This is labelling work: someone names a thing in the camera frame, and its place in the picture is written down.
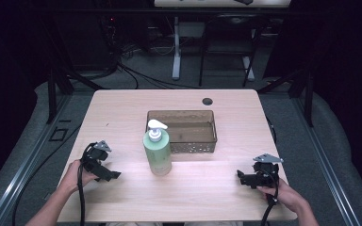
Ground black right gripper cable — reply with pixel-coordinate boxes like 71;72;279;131
259;169;281;226

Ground black chair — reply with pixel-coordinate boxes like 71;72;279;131
198;13;262;89

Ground green pump bottle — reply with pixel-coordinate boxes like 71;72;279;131
142;119;173;177

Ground brown transparent basket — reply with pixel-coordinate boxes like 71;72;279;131
145;109;218;154

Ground grey floor rail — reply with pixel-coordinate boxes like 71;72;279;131
290;97;362;226
0;93;74;226

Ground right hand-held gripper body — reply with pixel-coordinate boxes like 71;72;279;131
250;153;285;190

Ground person's right hand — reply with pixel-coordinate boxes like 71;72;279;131
256;178;307;215

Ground white desk leg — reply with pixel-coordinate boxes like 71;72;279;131
172;16;182;81
240;56;256;80

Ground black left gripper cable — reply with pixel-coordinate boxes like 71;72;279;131
76;142;98;226

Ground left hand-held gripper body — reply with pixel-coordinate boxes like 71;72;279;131
80;139;112;177

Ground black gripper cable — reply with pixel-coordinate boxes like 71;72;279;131
76;142;98;226
259;169;281;226

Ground black metal stand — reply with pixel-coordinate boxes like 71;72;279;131
41;18;109;125
256;56;315;128

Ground person's left hand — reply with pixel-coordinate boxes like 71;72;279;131
60;159;100;195

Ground black floor cables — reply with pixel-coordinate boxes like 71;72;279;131
100;18;202;90

